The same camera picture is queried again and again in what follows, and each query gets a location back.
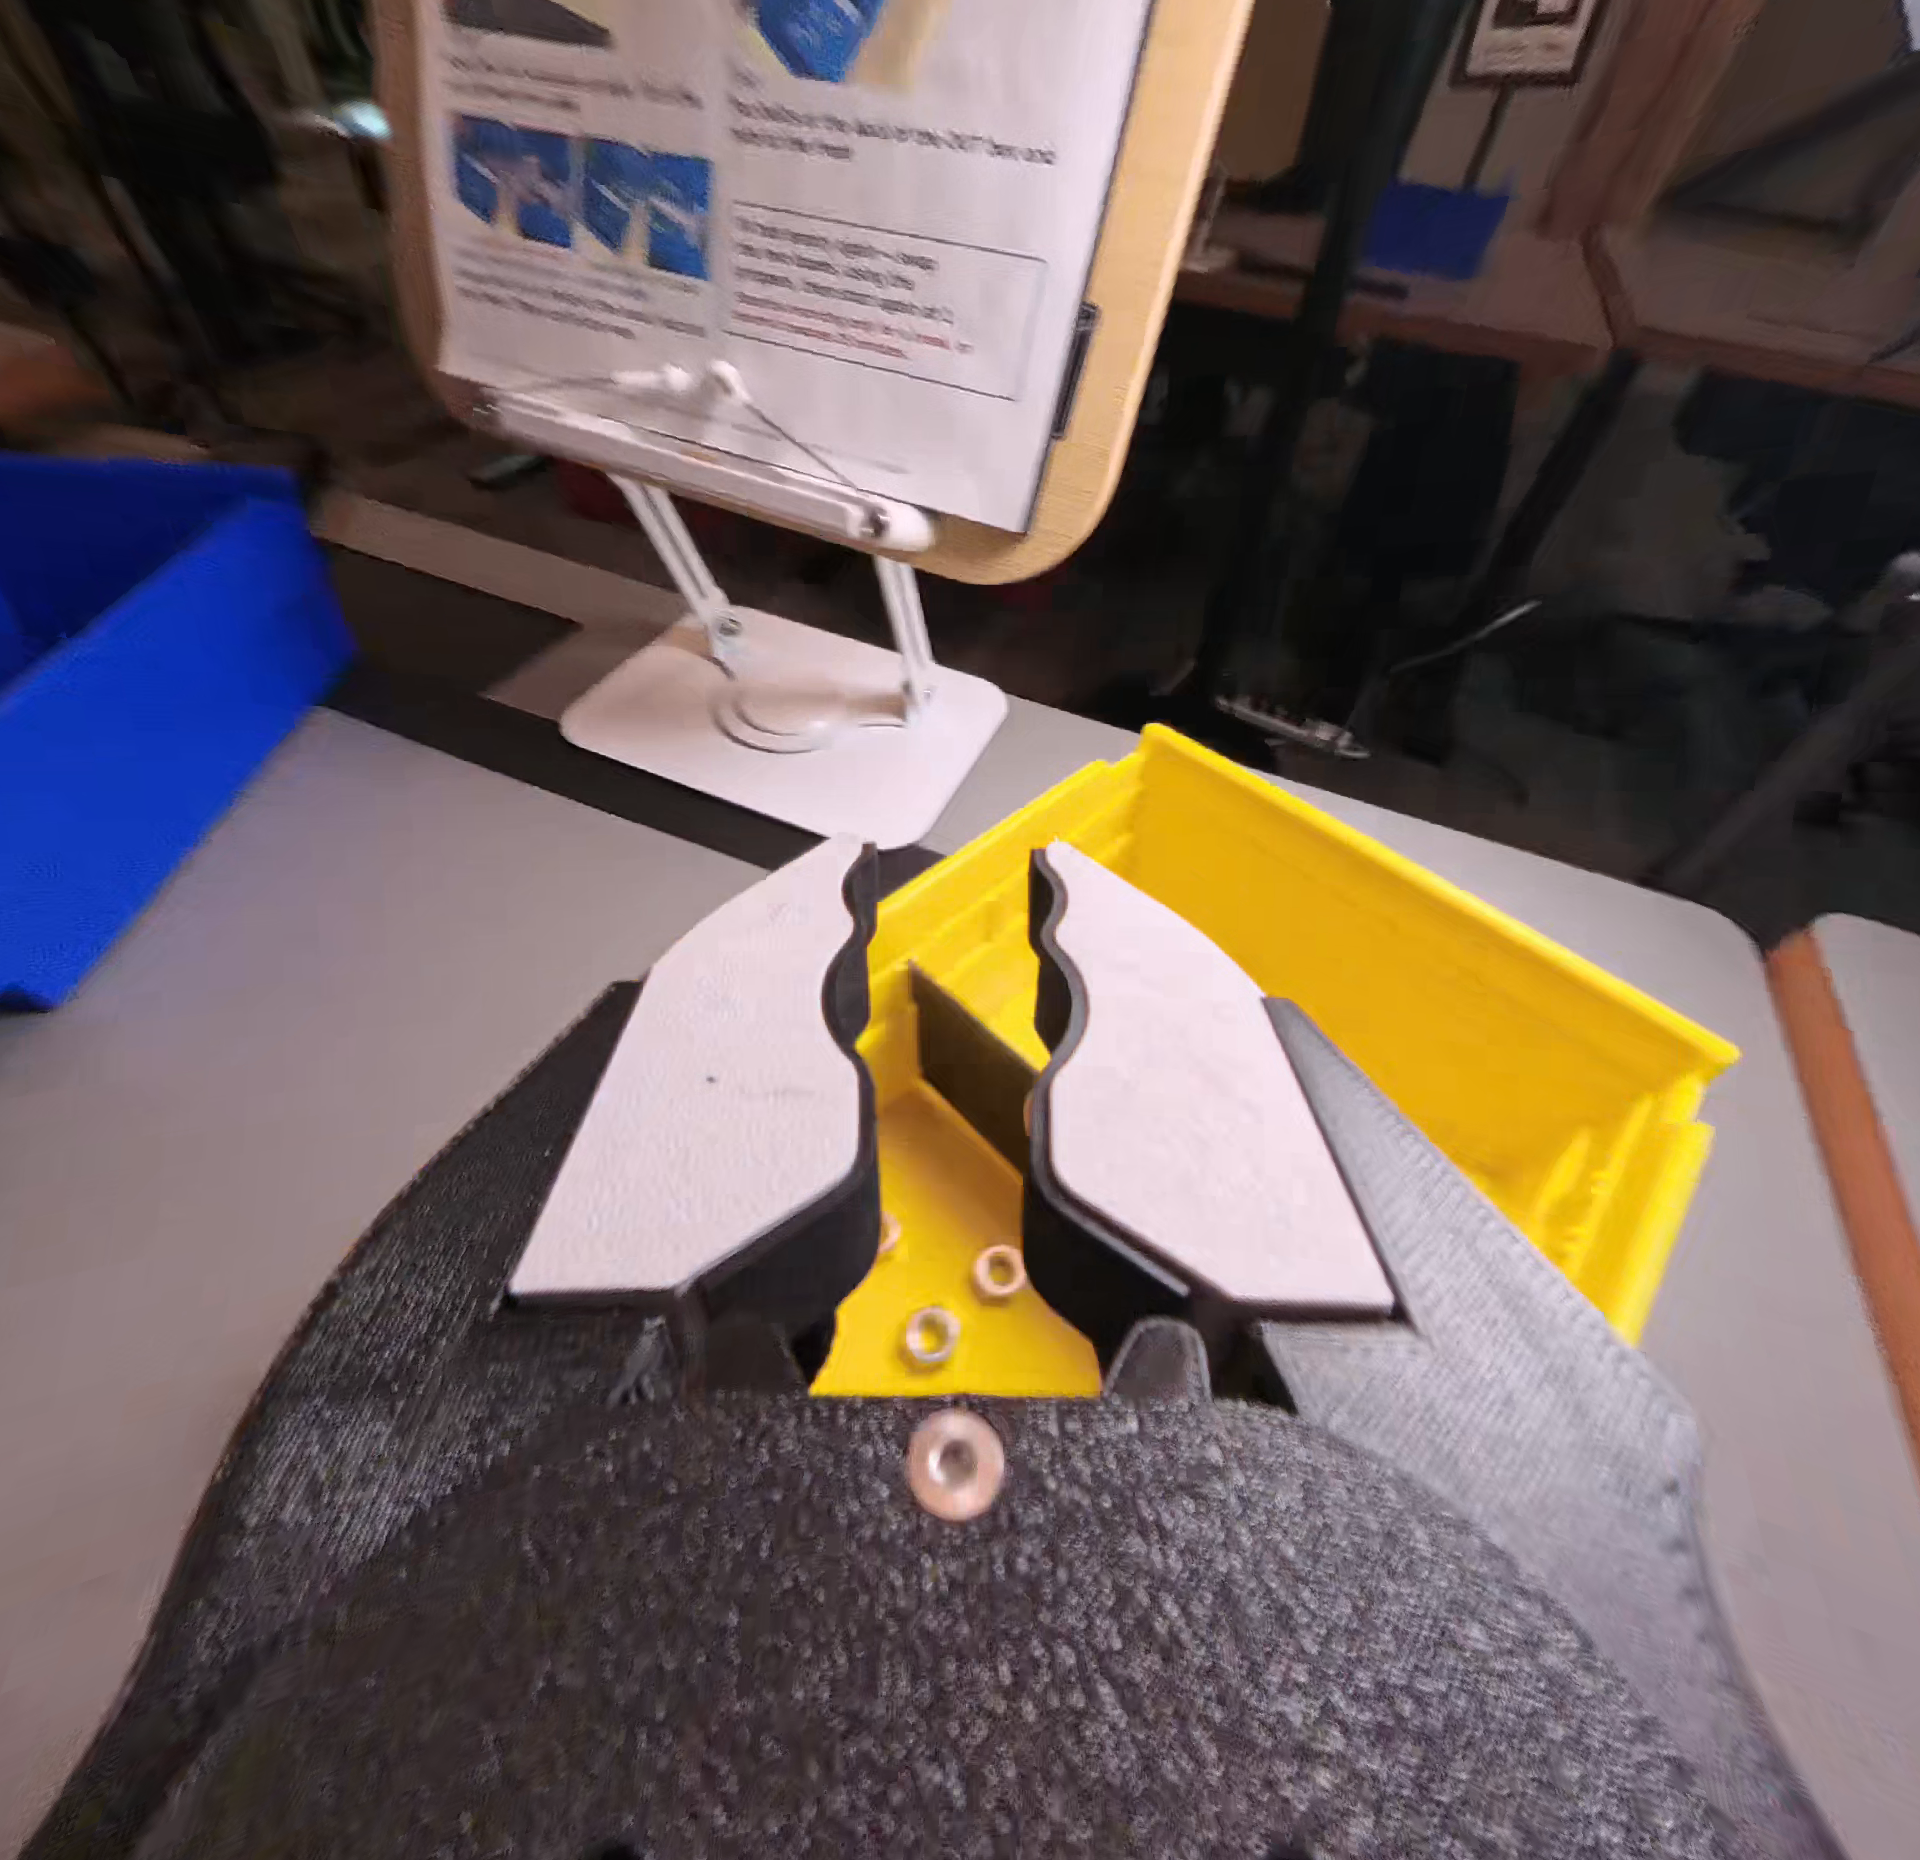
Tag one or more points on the blue plastic bin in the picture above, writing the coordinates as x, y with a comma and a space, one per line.
1433, 229
151, 720

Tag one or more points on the yellow plastic bin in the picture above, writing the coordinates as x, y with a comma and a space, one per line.
1351, 960

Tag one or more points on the printed instruction sheet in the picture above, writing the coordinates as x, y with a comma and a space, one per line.
840, 240

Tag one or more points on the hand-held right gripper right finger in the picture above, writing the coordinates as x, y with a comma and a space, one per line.
1200, 1140

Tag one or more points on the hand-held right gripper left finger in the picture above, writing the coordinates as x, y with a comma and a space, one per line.
705, 1111

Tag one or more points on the black bin divider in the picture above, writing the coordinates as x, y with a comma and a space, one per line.
975, 1064

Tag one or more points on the small framed marker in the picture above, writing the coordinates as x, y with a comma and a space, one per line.
1544, 9

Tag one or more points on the white power strip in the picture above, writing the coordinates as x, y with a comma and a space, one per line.
1290, 723

